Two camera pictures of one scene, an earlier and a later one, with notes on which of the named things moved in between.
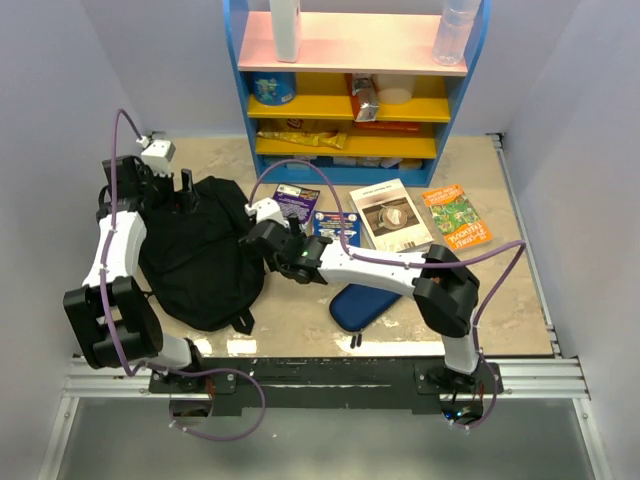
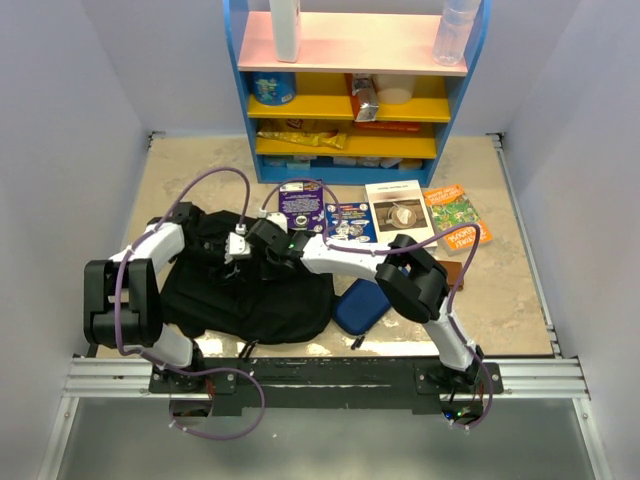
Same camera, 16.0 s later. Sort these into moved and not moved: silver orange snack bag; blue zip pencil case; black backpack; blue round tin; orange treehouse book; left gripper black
Moved: left gripper black; black backpack
Not moved: silver orange snack bag; orange treehouse book; blue zip pencil case; blue round tin
